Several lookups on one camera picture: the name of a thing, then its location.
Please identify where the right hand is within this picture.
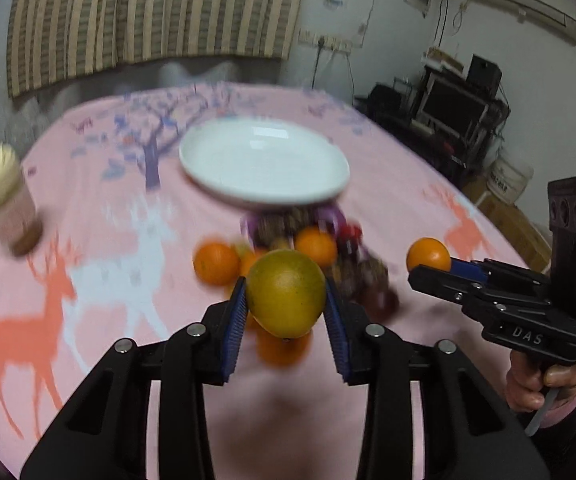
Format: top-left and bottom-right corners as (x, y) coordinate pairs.
(505, 350), (576, 429)

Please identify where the wall power strip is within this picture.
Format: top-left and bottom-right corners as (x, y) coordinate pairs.
(298, 29), (354, 54)

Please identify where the white oval plate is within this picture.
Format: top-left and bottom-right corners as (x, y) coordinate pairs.
(178, 117), (350, 206)

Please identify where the cardboard box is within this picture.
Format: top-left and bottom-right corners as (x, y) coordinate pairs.
(462, 177), (552, 274)

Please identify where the black tv stand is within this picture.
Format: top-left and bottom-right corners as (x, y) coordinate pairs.
(353, 55), (510, 188)

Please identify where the small orange kumquat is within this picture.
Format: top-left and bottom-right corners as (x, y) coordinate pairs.
(406, 237), (452, 272)

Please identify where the white plastic bucket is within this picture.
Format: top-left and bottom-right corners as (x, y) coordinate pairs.
(486, 148), (534, 205)

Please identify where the yellow-green citrus fruit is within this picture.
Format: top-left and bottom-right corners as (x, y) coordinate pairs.
(246, 249), (326, 339)

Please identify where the large orange tangerine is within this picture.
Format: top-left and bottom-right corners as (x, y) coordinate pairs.
(294, 226), (338, 268)

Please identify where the red cherry tomato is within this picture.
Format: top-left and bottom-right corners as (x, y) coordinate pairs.
(336, 222), (363, 245)

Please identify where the striped beige curtain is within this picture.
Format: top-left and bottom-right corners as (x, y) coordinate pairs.
(7, 0), (301, 98)

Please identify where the cream lid plastic jar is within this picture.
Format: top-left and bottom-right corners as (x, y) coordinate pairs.
(0, 143), (43, 257)

